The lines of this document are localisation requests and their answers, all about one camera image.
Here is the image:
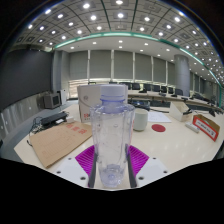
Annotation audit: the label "black power strip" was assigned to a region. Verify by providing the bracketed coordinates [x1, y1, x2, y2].
[39, 111, 69, 128]

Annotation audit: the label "white remote control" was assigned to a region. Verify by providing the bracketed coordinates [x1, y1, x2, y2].
[184, 121, 200, 134]

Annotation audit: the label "black cable bundle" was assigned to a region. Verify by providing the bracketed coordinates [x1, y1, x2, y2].
[30, 116, 44, 134]

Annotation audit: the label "grey boxy monitor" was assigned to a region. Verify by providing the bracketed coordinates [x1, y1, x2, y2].
[39, 92, 63, 110]

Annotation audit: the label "brown paper envelope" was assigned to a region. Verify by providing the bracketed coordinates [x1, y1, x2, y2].
[29, 121, 93, 169]

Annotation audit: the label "white printed paper sheet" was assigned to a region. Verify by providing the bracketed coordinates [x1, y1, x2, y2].
[147, 110, 173, 124]

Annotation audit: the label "white desk organizer box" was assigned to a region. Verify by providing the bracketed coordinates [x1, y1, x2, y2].
[168, 100, 194, 123]

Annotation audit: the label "clear plastic water bottle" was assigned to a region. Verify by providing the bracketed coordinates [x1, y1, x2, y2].
[89, 84, 136, 189]

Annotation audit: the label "white copy paper box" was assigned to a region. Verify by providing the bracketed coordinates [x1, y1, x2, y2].
[76, 83, 129, 124]

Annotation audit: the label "long curved conference desk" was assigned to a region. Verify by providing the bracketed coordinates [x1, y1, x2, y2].
[127, 89, 224, 114]

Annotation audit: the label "red-sided cardboard box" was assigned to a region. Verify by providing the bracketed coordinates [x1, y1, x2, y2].
[192, 114, 221, 143]

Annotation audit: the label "round ceiling lights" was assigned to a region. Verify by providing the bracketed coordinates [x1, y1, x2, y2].
[26, 0, 224, 78]

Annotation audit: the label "flat round red coaster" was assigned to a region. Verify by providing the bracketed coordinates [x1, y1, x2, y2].
[151, 123, 167, 133]

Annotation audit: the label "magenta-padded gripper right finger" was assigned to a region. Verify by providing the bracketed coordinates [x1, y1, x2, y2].
[126, 144, 171, 189]

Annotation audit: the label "black desk console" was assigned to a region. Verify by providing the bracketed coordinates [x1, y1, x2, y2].
[128, 98, 152, 112]

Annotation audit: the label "black office chairs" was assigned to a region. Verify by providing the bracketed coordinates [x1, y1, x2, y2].
[119, 81, 184, 98]

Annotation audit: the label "white ceramic mug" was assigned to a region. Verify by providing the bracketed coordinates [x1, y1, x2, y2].
[133, 108, 149, 132]

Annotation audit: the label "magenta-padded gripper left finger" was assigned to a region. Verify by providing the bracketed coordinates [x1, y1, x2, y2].
[53, 144, 98, 189]

